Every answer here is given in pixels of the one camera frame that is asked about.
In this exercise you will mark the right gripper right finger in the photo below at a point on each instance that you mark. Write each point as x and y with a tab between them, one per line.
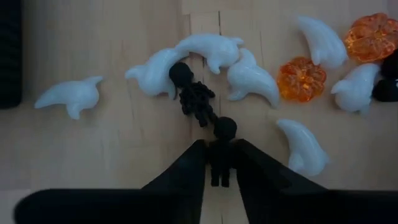
261	177

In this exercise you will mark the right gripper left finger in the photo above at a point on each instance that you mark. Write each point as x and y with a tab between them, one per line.
189	174

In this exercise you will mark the white plastic ghost figure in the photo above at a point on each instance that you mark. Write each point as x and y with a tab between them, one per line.
304	149
356	88
214	49
154	73
70	95
323	42
252	79

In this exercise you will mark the black slotted plastic basket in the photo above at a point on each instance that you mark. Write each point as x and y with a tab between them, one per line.
9	53

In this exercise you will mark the orange translucent plastic pumpkin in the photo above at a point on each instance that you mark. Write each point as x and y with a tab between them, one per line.
371	37
301	79

